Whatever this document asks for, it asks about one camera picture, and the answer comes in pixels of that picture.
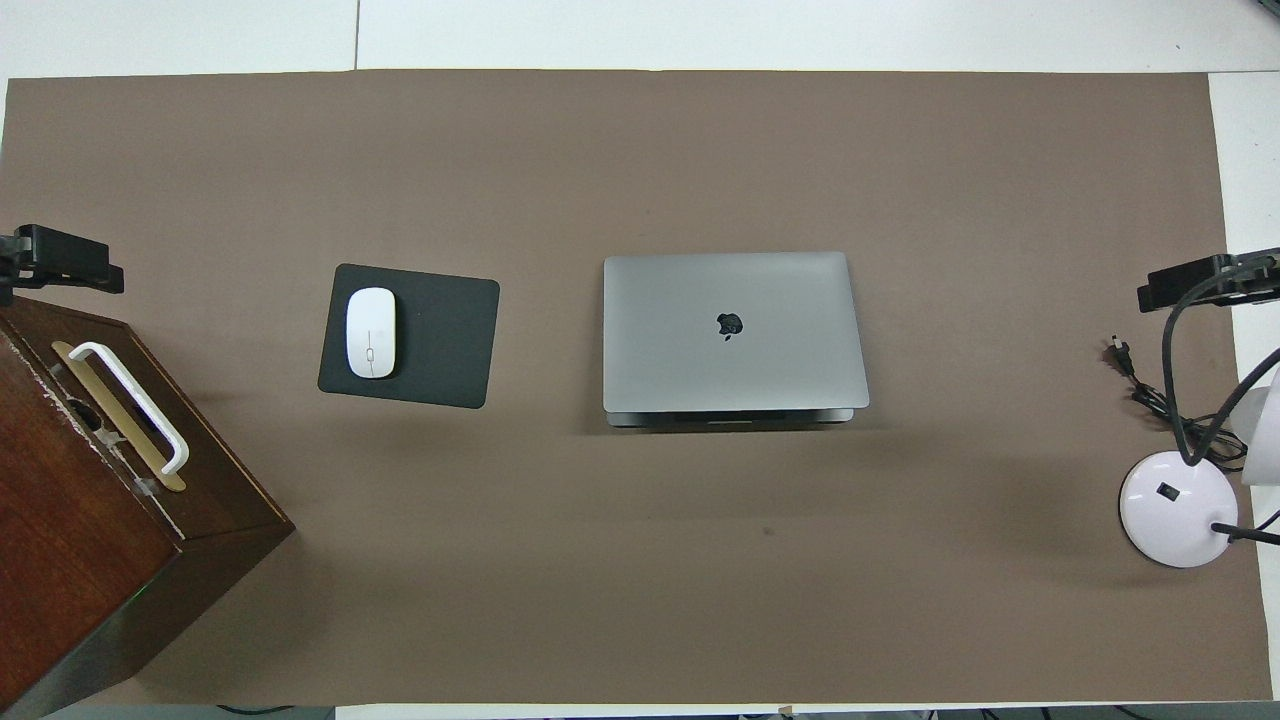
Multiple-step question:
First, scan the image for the brass plate on box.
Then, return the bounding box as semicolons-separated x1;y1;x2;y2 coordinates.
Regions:
51;341;187;493

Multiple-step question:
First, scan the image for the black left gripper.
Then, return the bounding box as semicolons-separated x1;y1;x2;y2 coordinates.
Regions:
0;224;125;306

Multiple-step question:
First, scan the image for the white box handle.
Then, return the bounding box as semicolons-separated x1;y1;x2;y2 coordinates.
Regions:
68;342;190;476

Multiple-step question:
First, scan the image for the large brown table mat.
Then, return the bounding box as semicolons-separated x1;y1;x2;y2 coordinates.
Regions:
0;70;1273;706

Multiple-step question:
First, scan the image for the black mouse pad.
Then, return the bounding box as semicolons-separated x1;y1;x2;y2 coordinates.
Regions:
317;263;501;410

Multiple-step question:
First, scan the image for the silver laptop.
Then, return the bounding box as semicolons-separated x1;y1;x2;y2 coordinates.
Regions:
602;251;870;429

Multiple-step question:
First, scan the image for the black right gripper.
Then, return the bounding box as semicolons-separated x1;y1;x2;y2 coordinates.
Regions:
1137;248;1280;313

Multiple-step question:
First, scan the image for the dark brown wooden box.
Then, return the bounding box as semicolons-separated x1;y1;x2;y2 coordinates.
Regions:
0;292;296;719

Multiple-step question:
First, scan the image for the black lamp power cable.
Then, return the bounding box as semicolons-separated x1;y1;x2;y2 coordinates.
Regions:
1108;335;1251;473

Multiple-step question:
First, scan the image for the grey right arm cable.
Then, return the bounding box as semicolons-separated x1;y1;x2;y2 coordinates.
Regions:
1162;255;1280;468

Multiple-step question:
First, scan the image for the white desk lamp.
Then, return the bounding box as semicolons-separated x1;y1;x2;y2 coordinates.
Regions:
1119;348;1280;569

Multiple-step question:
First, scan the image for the white computer mouse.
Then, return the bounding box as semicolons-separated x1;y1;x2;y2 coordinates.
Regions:
345;287;398;380

